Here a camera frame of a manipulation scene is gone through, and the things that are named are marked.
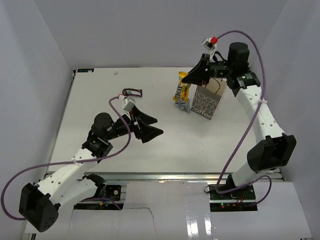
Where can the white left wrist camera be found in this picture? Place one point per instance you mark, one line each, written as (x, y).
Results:
(127, 103)

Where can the large yellow M&M packet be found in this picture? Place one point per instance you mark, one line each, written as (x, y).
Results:
(182, 90)

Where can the grey blue snack packet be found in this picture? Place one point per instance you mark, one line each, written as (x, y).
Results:
(183, 106)

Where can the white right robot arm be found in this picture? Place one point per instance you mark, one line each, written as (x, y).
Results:
(273, 147)

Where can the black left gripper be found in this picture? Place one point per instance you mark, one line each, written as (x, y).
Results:
(146, 132)

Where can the blue label left corner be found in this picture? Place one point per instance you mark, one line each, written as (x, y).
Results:
(85, 70)

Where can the aluminium front rail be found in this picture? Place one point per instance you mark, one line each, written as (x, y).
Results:
(126, 177)

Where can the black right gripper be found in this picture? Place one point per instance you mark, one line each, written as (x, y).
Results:
(198, 74)

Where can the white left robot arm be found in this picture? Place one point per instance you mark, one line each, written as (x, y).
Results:
(40, 203)

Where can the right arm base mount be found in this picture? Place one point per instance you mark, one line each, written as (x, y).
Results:
(243, 200)

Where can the brown paper coffee bag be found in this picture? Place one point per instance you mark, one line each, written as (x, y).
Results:
(207, 98)

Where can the brown chocolate bar wrapper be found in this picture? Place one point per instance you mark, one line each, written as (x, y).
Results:
(132, 92)

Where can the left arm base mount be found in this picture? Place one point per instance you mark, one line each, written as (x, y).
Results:
(106, 194)

